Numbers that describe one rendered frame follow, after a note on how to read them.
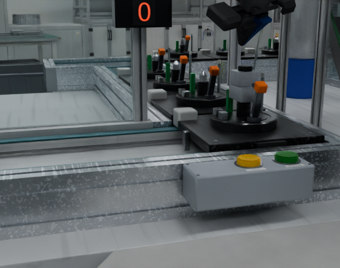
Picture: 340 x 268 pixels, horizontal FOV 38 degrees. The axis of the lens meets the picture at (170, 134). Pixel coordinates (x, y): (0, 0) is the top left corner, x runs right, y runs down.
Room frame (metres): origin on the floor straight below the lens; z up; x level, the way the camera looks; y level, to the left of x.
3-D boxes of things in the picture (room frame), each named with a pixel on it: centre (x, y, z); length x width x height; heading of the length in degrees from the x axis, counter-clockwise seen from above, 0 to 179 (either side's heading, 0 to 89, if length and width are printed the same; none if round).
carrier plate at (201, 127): (1.01, -0.15, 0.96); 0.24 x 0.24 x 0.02; 16
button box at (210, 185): (0.78, -0.13, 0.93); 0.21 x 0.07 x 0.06; 106
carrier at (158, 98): (1.26, -0.08, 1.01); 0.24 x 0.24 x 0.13; 16
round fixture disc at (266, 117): (1.01, -0.15, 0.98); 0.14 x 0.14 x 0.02
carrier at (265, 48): (2.51, -0.53, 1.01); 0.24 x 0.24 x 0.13; 16
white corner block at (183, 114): (1.08, -0.03, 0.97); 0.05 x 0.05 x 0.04; 16
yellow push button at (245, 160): (0.78, -0.13, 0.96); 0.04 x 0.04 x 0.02
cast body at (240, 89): (1.02, -0.15, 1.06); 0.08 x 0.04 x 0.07; 16
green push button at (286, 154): (0.80, -0.20, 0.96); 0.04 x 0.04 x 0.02
